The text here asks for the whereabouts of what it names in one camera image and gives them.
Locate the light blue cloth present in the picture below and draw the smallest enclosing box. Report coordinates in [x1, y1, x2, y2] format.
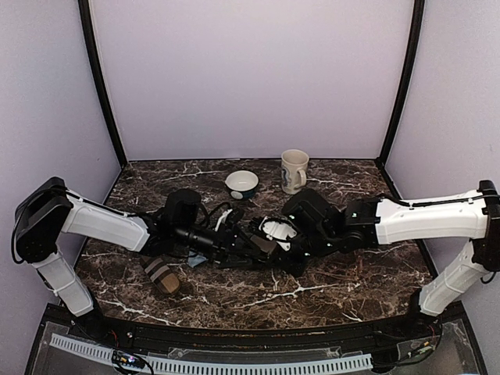
[187, 254, 207, 268]

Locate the black checkered glasses case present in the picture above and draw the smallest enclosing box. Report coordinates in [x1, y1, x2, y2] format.
[218, 238, 277, 270]

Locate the white and navy bowl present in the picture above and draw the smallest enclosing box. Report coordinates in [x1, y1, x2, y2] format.
[225, 170, 259, 200]

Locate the black frame post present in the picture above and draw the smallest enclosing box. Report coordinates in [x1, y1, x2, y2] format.
[77, 0, 128, 169]
[377, 0, 426, 163]

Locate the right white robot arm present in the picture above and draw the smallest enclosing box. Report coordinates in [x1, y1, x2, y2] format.
[282, 180, 499, 339]

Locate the right black frame post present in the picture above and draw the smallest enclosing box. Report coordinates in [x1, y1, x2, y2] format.
[377, 0, 426, 163]

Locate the black front rail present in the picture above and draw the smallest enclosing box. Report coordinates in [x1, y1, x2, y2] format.
[38, 304, 466, 355]

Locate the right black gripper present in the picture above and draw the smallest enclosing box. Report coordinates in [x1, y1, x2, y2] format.
[266, 227, 337, 277]

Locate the left black frame post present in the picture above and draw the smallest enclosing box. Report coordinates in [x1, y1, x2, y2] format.
[77, 0, 128, 169]

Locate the white seahorse mug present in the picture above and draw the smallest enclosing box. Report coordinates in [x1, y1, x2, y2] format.
[281, 149, 309, 195]

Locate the white slotted cable duct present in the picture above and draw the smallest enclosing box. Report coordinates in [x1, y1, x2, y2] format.
[49, 334, 373, 374]

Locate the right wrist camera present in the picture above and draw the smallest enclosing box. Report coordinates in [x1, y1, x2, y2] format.
[248, 216, 297, 242]

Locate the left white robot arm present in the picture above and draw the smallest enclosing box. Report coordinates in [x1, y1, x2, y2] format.
[11, 177, 260, 341]

